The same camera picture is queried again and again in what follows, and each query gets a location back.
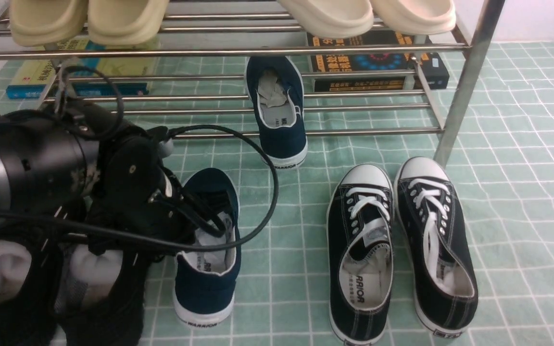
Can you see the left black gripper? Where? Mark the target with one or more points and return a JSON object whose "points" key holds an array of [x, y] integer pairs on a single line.
{"points": [[133, 183]]}

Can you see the navy slip-on shoe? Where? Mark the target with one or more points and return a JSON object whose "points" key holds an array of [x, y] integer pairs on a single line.
{"points": [[204, 289], [275, 88]]}

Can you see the stainless steel shoe rack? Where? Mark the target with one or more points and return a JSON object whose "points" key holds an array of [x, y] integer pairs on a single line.
{"points": [[446, 128]]}

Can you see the black mesh sneaker right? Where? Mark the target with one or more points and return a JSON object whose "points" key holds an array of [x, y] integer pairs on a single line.
{"points": [[99, 300]]}

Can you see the black mesh sneaker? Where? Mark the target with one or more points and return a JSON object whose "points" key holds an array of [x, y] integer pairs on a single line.
{"points": [[27, 270], [99, 300]]}

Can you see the black canvas lace-up left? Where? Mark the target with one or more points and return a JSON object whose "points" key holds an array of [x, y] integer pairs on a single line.
{"points": [[359, 221]]}

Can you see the black canvas lace-up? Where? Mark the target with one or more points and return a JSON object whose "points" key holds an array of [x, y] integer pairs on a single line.
{"points": [[359, 221], [428, 208]]}

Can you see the yellow blue book stack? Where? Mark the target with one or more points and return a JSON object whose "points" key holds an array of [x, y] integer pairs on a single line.
{"points": [[33, 76]]}

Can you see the black mesh sneaker left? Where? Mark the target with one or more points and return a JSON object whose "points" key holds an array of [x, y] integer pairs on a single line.
{"points": [[27, 270]]}

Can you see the beige slipper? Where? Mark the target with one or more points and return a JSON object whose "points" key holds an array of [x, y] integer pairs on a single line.
{"points": [[39, 22], [124, 22]]}

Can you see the cream slipper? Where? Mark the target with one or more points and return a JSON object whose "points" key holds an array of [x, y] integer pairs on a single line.
{"points": [[332, 19], [417, 17]]}

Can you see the black canvas lace-up right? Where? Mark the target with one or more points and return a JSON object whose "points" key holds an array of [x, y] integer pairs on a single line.
{"points": [[428, 208]]}

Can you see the black orange book stack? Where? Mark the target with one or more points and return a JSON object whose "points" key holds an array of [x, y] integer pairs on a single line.
{"points": [[365, 71]]}

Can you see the beige slipper far left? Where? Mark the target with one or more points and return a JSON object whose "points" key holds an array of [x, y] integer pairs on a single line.
{"points": [[39, 22]]}

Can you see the cream slipper far right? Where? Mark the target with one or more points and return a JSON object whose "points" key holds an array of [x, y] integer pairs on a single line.
{"points": [[417, 17]]}

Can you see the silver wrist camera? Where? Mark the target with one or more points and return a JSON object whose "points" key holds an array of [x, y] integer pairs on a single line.
{"points": [[166, 148]]}

